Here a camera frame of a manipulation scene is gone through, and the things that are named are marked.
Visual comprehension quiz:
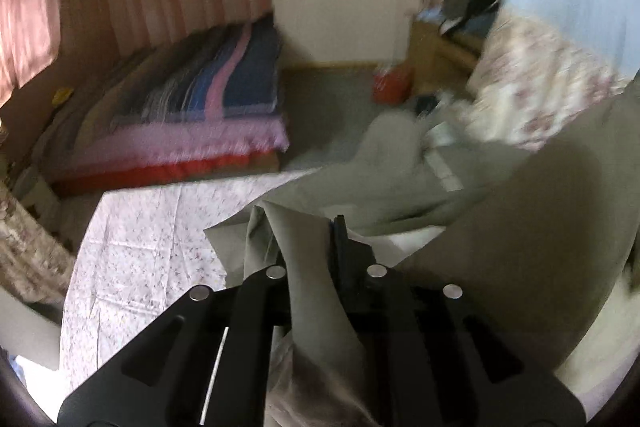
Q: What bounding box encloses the pink window curtain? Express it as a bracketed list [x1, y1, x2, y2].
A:
[0, 0, 63, 105]

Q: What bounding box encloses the pink floral bedsheet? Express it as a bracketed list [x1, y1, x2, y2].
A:
[60, 167, 321, 388]

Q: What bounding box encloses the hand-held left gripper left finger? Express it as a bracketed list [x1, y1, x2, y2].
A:
[57, 264, 291, 427]

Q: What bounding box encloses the striped blanket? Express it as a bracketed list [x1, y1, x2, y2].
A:
[82, 14, 286, 130]

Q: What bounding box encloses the blue floral curtain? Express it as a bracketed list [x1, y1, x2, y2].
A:
[0, 179, 76, 303]
[465, 0, 640, 152]

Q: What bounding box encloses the wooden nightstand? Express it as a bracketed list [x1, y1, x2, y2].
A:
[407, 14, 488, 98]

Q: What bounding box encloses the olive grey jacket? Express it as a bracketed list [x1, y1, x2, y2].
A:
[205, 92, 640, 427]

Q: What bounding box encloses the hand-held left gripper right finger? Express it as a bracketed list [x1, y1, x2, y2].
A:
[332, 214, 586, 427]

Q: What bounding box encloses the bed with brown headboard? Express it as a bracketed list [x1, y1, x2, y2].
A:
[15, 14, 291, 198]

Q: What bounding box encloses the red bag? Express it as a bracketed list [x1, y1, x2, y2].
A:
[372, 64, 416, 105]

